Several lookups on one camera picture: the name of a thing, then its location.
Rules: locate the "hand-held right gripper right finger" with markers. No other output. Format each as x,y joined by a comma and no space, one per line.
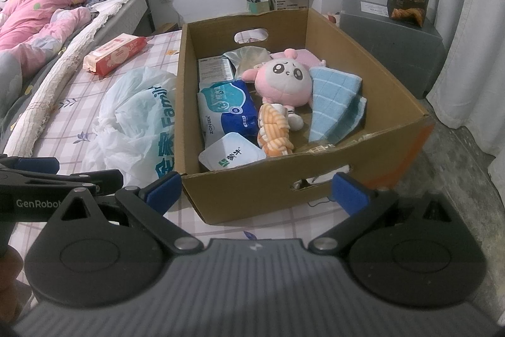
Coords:
349,195

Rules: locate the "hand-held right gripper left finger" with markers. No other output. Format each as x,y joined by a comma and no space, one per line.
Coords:
163,193

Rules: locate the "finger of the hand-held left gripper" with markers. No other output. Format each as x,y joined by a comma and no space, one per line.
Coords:
98,179
37,164

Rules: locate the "white green lidded container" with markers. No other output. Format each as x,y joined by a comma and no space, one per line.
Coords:
232,157

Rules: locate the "large cardboard box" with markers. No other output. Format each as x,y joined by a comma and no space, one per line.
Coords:
252,195

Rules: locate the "blue towel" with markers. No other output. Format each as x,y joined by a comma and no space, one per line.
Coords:
335,104

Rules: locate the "orange white striped toy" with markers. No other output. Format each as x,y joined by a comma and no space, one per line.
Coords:
274,131

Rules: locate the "blue white tissue packet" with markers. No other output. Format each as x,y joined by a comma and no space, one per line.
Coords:
225,106

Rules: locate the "small white packet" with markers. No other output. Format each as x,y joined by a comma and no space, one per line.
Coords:
215,69

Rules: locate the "clear plastic bag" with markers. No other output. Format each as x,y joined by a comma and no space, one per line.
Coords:
248,58

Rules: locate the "person's left hand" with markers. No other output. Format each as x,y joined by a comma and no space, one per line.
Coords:
8,274

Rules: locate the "white plastic bag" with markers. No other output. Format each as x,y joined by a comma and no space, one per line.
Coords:
130,112

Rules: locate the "plaid bedsheet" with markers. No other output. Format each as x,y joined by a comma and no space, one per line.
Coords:
79,92

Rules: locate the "white fringed mat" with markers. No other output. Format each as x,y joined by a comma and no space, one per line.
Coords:
51,76

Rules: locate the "red tissue packet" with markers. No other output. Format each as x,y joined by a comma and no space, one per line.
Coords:
114,54

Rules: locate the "grey storage box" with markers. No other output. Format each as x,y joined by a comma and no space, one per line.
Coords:
390,52

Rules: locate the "pink floral quilt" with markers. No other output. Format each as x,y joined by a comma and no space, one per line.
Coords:
31,5

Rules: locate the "dark paper bag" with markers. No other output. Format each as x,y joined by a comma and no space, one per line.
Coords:
408,3

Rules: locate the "white curtain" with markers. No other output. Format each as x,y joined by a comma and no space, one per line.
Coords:
469,25

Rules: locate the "small green box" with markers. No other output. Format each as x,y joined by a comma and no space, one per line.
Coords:
258,3

